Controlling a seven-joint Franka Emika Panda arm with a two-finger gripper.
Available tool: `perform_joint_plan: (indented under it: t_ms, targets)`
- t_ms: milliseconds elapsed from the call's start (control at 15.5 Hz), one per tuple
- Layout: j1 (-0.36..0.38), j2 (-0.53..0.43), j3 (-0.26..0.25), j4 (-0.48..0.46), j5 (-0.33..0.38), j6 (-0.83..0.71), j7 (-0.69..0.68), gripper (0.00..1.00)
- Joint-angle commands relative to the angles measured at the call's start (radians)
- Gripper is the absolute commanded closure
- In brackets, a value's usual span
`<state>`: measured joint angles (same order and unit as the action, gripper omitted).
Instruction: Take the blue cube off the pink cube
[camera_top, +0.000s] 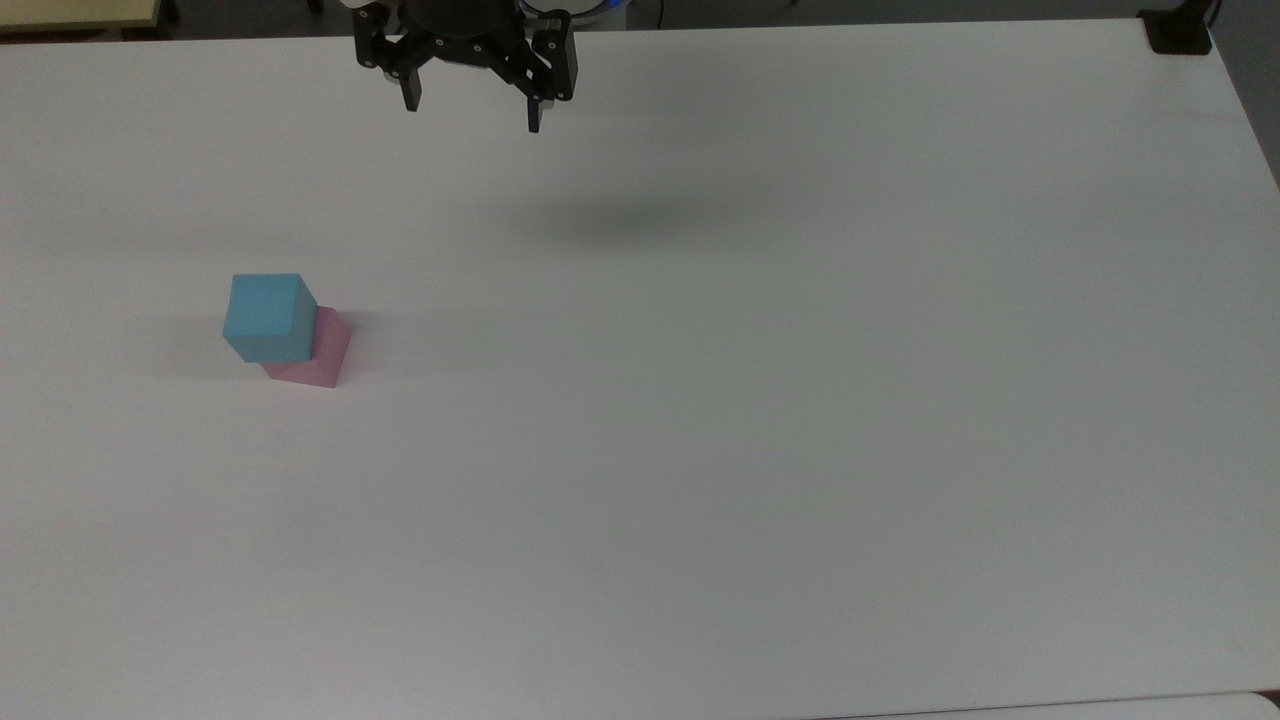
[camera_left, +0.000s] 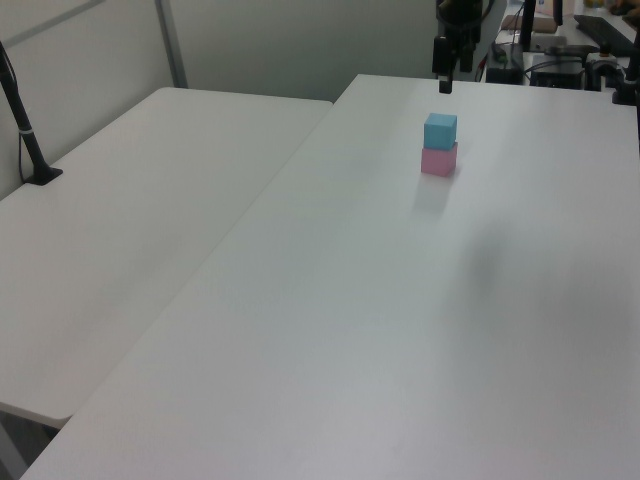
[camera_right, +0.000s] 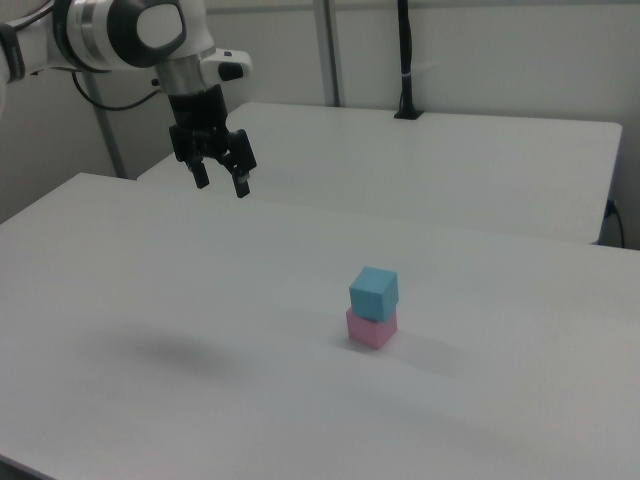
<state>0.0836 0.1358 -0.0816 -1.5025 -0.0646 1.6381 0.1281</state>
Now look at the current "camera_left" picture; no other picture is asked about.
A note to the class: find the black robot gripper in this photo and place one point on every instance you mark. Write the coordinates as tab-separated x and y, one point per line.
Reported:
462	15

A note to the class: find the blue cube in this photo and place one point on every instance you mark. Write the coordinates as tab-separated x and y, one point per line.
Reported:
440	134

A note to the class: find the pink cube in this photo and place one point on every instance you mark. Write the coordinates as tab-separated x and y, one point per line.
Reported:
438	162

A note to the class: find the small black box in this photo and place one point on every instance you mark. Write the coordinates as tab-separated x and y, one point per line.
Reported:
504	75

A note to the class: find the black upright stand pole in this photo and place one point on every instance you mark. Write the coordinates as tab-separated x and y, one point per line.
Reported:
528	22

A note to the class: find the brown cardboard box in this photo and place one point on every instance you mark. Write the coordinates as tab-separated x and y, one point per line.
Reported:
542	25

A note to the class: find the black electronics box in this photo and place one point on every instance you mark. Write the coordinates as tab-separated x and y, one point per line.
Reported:
557	72

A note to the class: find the silver metal clamp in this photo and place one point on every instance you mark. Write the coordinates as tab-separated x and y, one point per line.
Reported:
602	67

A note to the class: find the black keyboard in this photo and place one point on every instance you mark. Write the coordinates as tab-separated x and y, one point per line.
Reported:
602	32

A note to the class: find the black table clamp mount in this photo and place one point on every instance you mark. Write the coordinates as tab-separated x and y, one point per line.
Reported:
627	85

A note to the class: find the black camera pole with base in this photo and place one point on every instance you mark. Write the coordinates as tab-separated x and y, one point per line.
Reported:
22	125

